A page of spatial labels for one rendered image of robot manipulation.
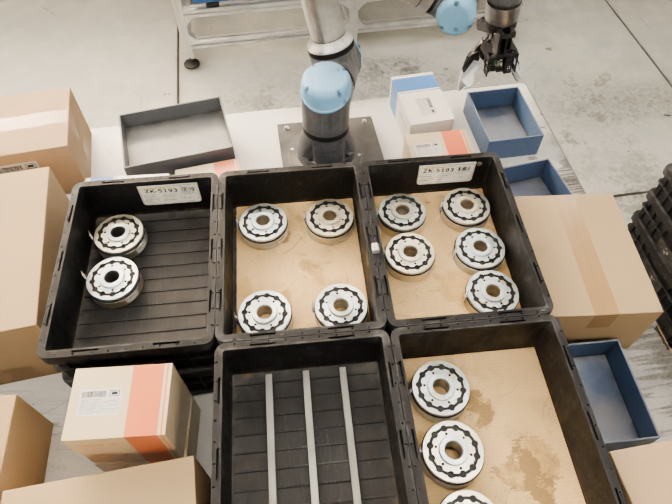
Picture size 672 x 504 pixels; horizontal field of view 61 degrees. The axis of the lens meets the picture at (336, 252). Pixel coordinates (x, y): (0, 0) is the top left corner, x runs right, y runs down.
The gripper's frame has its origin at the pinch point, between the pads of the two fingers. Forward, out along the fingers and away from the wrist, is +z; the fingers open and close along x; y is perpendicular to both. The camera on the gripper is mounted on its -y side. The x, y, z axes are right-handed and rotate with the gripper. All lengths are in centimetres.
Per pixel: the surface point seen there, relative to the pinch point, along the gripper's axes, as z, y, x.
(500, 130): 17.6, -0.4, 6.2
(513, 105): 17.3, -9.1, 12.6
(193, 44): 66, -137, -98
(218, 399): -11, 76, -68
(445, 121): 7.9, 2.6, -10.8
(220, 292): -10, 56, -67
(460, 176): -1.6, 30.1, -14.8
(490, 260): 0, 52, -14
